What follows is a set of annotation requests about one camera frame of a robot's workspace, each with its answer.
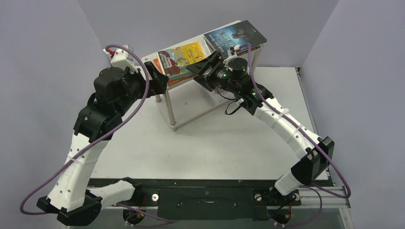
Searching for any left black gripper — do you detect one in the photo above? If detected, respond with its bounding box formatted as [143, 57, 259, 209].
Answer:
[115, 61, 168, 116]

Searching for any orange 78-storey treehouse book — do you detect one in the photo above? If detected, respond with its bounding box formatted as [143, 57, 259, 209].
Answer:
[153, 58, 194, 86]

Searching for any yellow red paperback book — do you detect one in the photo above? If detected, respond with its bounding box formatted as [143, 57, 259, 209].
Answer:
[153, 40, 212, 80]

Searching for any dark blue paperback book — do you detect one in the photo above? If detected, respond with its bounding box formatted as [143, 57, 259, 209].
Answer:
[204, 20, 267, 58]

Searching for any black blue treehouse book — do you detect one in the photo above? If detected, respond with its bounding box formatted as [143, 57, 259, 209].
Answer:
[221, 44, 261, 59]

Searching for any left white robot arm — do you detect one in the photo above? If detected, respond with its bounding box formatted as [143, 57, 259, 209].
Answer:
[37, 62, 169, 226]

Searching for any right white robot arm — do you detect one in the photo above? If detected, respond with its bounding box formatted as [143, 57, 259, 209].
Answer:
[186, 52, 334, 204]

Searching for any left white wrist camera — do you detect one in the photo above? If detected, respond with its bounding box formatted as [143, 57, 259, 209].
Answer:
[103, 49, 140, 73]

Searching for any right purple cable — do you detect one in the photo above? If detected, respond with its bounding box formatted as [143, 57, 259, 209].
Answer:
[246, 42, 352, 228]

